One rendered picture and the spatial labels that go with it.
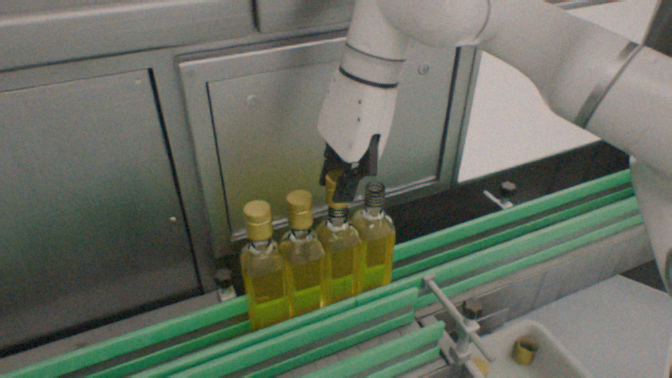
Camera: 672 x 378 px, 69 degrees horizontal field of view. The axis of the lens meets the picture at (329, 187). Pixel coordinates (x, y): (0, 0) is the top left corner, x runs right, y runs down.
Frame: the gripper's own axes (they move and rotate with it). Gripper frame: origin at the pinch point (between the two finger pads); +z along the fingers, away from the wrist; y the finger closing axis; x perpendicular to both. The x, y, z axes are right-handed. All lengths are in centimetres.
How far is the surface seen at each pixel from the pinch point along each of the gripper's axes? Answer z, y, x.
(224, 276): 19.7, -5.0, -12.0
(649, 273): 35, 0, 111
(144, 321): 35.6, -13.3, -21.5
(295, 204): 2.5, 1.3, -6.5
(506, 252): 13.3, 4.9, 35.7
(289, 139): 0.2, -12.5, -2.3
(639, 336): 26, 20, 66
